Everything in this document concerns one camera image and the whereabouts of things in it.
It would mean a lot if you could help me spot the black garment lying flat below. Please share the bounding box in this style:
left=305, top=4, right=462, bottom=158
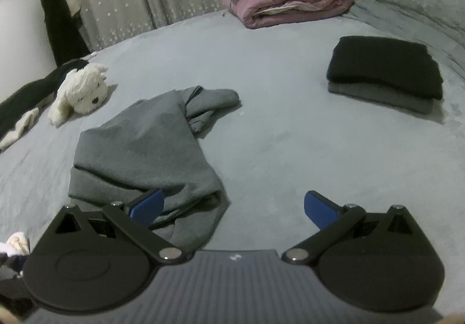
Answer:
left=0, top=59, right=90, bottom=141

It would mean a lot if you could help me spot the white crumpled cloth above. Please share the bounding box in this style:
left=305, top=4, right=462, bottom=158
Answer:
left=0, top=108, right=40, bottom=151

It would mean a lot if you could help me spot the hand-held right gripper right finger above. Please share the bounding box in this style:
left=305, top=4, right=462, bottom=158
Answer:
left=281, top=190, right=425, bottom=266

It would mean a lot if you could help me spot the folded grey garment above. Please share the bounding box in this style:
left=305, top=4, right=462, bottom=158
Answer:
left=328, top=81, right=434, bottom=114

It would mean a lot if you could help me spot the white plush dog toy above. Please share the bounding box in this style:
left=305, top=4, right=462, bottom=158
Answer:
left=48, top=62, right=109, bottom=126

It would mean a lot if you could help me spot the grey t-shirt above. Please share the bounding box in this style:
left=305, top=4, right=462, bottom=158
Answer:
left=68, top=86, right=240, bottom=250

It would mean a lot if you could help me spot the black hanging garment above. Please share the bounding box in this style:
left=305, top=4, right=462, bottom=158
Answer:
left=40, top=0, right=91, bottom=67

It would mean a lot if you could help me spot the white patterned cloth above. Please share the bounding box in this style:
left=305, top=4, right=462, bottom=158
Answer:
left=0, top=232, right=30, bottom=257

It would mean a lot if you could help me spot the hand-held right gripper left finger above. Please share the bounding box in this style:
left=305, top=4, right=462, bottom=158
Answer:
left=47, top=189, right=186, bottom=264

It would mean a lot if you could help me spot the folded black garment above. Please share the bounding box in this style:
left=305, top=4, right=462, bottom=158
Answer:
left=326, top=36, right=444, bottom=100

